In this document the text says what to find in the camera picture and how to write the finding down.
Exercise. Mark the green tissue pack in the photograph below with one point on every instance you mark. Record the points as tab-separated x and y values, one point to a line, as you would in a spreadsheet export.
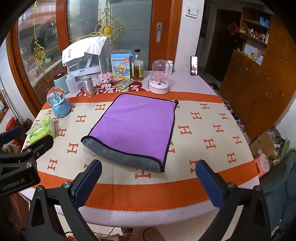
41	129

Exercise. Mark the white wall switch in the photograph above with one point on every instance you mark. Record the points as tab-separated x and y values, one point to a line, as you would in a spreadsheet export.
191	12

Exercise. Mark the wooden shelf cabinet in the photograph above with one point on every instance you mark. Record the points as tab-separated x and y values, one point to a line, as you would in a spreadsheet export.
260	80

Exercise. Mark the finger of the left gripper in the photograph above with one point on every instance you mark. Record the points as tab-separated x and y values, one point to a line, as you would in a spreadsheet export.
10	135
38	148

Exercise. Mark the purple and grey towel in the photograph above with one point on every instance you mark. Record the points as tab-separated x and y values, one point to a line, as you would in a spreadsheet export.
135	131

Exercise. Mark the teal cylindrical container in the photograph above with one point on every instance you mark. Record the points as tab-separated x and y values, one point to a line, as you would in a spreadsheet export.
60	81

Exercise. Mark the brown liquid glass bottle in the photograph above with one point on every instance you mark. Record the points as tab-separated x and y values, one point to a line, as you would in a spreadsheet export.
137	65

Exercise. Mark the pink glass dome ornament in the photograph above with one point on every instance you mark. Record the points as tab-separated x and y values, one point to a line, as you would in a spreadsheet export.
158	82

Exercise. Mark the white squeeze bottle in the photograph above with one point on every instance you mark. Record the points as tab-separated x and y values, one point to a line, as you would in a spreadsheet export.
71	83

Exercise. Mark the silver metal can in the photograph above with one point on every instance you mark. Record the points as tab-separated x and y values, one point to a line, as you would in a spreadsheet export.
88	86

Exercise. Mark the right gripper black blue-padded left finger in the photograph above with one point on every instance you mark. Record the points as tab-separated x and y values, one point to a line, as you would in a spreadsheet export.
43	222

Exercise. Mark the cardboard box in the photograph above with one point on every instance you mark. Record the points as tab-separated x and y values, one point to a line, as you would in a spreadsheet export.
269	143

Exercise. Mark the orange cream H-pattern tablecloth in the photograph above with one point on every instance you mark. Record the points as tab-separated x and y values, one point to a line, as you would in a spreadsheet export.
204	129

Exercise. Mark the pink block toy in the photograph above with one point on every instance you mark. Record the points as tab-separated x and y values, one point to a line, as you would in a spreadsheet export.
105	78

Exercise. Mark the pink cylindrical container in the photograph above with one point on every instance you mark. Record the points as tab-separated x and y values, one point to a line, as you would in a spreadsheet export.
262	165

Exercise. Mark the wooden glass sliding door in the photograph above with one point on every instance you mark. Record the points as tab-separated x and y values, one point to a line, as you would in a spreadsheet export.
36	40

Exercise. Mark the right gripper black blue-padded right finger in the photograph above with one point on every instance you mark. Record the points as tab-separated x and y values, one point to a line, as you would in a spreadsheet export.
254	221

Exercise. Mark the white pill bottle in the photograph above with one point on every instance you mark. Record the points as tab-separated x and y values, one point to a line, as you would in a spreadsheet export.
171	63

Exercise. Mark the pill blister pack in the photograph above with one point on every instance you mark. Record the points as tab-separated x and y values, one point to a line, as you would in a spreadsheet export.
124	84

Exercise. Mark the black smartphone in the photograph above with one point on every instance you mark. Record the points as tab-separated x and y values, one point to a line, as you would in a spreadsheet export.
194	65

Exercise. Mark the blue snow globe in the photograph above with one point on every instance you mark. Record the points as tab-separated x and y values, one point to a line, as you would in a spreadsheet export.
59	103

